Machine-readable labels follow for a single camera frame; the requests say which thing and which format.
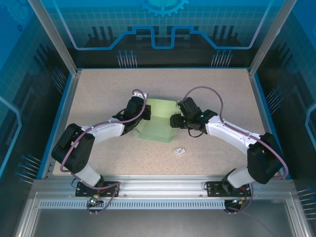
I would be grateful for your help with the aluminium frame rail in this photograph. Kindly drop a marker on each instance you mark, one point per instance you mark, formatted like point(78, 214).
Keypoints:
point(160, 184)

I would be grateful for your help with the small connector board with light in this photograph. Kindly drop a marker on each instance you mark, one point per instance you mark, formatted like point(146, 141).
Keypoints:
point(238, 202)
point(95, 199)

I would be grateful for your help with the aluminium frame post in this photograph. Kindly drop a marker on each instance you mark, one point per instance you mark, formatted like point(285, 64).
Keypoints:
point(274, 37)
point(56, 37)

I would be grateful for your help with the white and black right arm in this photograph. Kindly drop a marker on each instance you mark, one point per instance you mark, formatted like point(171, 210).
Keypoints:
point(264, 160)

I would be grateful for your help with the light green paper box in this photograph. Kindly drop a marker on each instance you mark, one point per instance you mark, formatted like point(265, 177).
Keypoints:
point(160, 128)

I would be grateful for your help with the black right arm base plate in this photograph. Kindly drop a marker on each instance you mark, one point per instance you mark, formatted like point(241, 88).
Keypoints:
point(213, 189)

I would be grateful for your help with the small white card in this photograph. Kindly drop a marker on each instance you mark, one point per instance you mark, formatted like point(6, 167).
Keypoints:
point(179, 151)

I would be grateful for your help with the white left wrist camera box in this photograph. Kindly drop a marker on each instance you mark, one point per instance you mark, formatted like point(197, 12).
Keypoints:
point(144, 94)

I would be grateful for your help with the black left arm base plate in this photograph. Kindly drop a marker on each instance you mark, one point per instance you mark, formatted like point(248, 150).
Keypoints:
point(111, 190)

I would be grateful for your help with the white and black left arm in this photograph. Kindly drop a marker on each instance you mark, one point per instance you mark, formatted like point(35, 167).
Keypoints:
point(74, 153)

